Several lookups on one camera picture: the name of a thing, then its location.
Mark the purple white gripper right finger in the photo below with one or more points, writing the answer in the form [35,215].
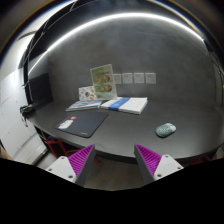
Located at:
[154,166]

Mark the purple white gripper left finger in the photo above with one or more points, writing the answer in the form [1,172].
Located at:
[74,168]

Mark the black mouse pad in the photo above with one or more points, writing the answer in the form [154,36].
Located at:
[82,123]

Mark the white book with blue band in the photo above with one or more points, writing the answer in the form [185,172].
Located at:
[131,105]

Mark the thin magazine on table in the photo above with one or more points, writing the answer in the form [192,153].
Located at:
[84,105]

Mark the small colourful card stand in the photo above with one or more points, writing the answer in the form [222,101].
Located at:
[87,93]

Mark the black monitor screen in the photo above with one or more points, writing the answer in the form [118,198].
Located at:
[40,90]

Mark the green upright menu stand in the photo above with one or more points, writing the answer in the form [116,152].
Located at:
[103,82]

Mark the red stool frame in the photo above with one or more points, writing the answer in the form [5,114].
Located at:
[58,148]

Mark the white wall socket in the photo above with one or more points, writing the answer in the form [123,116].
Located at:
[117,78]
[150,78]
[127,78]
[139,78]

